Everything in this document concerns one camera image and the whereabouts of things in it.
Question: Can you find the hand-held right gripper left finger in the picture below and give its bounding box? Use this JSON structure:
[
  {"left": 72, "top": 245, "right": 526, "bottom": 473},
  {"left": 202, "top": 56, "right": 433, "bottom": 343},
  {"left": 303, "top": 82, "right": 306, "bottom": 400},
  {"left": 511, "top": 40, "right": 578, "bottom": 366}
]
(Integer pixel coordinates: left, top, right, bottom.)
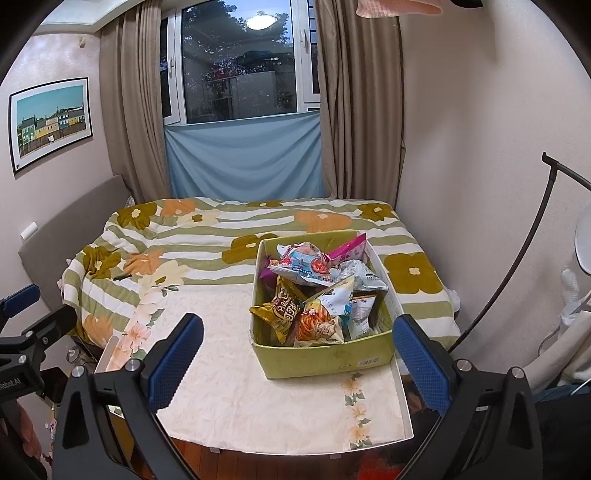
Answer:
[{"left": 52, "top": 313, "right": 206, "bottom": 480}]

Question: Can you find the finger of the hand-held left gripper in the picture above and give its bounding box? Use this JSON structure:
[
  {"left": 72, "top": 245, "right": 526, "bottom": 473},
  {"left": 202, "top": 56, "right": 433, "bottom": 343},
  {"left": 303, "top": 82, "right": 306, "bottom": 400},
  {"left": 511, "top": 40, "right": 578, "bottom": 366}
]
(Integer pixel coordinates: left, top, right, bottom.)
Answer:
[
  {"left": 21, "top": 305, "right": 78, "bottom": 354},
  {"left": 0, "top": 283, "right": 41, "bottom": 320}
]

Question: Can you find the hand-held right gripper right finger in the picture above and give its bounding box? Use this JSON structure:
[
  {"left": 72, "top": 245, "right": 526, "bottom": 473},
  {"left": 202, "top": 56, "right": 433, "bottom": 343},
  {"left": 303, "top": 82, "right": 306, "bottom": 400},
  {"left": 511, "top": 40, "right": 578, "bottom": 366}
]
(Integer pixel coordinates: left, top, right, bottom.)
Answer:
[{"left": 392, "top": 314, "right": 544, "bottom": 480}]

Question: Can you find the silver-white snack packet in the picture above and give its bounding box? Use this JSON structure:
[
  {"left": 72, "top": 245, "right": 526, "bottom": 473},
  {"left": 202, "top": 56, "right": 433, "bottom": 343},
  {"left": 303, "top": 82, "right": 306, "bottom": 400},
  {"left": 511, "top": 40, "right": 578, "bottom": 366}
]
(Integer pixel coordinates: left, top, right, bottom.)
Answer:
[{"left": 347, "top": 294, "right": 378, "bottom": 341}]

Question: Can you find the green cardboard box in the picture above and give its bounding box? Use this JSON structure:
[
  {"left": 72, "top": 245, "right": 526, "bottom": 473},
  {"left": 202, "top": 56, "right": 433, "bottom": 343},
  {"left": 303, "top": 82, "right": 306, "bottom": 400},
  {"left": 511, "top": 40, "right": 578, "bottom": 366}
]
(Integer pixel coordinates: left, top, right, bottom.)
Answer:
[{"left": 249, "top": 229, "right": 408, "bottom": 380}]

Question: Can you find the light blue snack packet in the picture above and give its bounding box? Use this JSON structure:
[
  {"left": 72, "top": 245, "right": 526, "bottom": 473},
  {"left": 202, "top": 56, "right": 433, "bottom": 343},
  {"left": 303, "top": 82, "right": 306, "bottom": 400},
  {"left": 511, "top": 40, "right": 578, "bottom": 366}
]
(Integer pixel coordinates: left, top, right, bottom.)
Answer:
[{"left": 318, "top": 275, "right": 356, "bottom": 317}]

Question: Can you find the grey-white snack packet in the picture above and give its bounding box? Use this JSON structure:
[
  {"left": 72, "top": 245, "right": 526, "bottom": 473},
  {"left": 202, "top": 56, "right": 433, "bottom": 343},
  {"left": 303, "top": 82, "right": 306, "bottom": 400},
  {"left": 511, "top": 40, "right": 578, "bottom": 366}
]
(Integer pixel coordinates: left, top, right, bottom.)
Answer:
[{"left": 331, "top": 258, "right": 389, "bottom": 292}]

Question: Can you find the orange snack packet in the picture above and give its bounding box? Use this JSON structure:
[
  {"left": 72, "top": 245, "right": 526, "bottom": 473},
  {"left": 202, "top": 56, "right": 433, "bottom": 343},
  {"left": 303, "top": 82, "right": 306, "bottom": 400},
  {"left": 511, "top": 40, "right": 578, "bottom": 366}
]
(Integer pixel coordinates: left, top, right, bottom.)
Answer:
[{"left": 293, "top": 298, "right": 345, "bottom": 348}]

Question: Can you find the yellow-brown snack packet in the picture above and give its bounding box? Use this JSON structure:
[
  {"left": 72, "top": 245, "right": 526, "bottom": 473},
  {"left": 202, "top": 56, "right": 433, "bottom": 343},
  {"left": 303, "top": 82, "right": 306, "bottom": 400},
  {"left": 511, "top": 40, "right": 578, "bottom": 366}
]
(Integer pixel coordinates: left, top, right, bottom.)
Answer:
[{"left": 249, "top": 276, "right": 308, "bottom": 345}]

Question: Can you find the pink snack packet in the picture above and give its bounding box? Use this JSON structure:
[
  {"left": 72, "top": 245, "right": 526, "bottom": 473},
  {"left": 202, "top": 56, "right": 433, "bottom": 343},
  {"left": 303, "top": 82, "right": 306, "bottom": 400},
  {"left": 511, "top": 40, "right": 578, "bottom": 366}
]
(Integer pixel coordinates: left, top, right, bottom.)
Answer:
[{"left": 324, "top": 233, "right": 369, "bottom": 265}]

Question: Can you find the clear red-label candy bag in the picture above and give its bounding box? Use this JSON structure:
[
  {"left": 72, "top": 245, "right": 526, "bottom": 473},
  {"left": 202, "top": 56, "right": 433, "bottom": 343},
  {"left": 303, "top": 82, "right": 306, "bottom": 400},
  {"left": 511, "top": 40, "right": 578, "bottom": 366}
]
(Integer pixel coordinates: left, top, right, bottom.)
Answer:
[{"left": 269, "top": 242, "right": 343, "bottom": 288}]

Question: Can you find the white floral table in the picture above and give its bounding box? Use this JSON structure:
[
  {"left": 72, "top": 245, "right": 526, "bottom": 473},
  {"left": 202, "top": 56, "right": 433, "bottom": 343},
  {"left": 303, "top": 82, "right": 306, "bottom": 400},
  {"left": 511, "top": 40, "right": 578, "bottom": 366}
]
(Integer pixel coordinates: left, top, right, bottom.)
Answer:
[{"left": 95, "top": 281, "right": 414, "bottom": 456}]

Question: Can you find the grey bed headboard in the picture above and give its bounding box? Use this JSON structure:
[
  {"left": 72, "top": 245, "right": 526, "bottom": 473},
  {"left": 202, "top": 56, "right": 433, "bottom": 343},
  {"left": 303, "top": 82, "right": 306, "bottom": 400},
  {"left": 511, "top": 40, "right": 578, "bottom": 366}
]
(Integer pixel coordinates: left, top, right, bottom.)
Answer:
[{"left": 18, "top": 174, "right": 133, "bottom": 311}]

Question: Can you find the striped floral blanket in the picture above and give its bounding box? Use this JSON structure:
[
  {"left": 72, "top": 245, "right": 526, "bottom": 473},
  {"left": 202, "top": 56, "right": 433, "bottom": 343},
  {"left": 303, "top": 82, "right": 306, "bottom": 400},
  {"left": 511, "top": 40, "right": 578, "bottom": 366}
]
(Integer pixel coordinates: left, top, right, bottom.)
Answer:
[{"left": 60, "top": 196, "right": 463, "bottom": 352}]

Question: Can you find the framed houses picture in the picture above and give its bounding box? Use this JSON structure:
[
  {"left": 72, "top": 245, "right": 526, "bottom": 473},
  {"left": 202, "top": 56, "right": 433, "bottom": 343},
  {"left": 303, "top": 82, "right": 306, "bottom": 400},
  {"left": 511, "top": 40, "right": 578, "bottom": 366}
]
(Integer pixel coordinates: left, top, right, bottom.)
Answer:
[{"left": 8, "top": 77, "right": 93, "bottom": 175}]

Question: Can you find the light blue cloth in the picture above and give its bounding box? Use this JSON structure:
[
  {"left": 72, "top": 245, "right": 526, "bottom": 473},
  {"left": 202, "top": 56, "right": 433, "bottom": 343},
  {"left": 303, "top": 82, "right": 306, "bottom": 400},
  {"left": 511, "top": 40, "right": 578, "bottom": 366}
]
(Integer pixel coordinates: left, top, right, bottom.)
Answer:
[{"left": 164, "top": 111, "right": 327, "bottom": 200}]

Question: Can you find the beige curtain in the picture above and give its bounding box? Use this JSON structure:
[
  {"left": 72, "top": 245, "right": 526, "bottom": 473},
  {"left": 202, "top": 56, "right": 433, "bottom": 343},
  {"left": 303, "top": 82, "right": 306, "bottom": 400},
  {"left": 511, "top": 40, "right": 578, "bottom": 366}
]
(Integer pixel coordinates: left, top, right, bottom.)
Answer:
[
  {"left": 314, "top": 0, "right": 408, "bottom": 205},
  {"left": 99, "top": 0, "right": 172, "bottom": 200}
]

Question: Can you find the black lamp pole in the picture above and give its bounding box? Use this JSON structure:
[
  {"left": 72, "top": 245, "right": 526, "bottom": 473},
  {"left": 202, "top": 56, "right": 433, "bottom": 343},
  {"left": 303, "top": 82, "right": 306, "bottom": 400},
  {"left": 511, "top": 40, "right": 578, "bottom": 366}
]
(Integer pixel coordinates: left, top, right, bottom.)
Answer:
[{"left": 455, "top": 152, "right": 591, "bottom": 354}]

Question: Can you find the window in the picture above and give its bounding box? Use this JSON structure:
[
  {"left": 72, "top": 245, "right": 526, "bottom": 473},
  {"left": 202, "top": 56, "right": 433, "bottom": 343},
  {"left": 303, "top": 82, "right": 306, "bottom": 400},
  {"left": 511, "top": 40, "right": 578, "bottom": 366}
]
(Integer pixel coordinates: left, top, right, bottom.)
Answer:
[{"left": 159, "top": 0, "right": 322, "bottom": 126}]

